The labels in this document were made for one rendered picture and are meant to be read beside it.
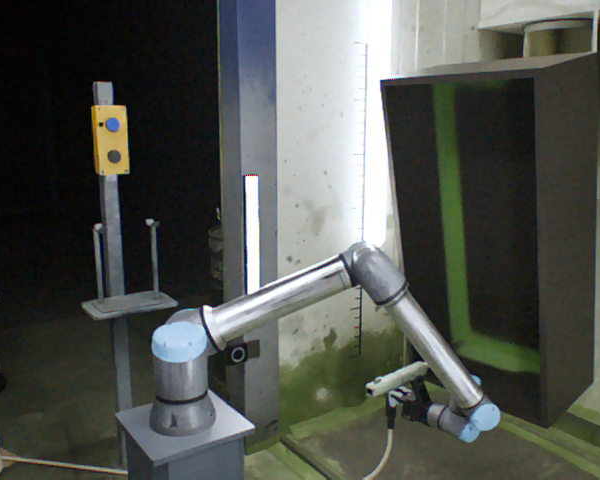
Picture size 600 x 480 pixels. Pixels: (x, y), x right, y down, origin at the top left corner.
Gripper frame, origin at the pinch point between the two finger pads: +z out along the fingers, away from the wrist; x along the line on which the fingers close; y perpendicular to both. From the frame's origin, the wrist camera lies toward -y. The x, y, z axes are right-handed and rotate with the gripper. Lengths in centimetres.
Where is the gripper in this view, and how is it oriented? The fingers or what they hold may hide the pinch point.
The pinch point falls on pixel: (389, 387)
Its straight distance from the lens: 229.4
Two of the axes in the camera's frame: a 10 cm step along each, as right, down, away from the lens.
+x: 7.5, -1.8, 6.4
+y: 0.2, 9.7, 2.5
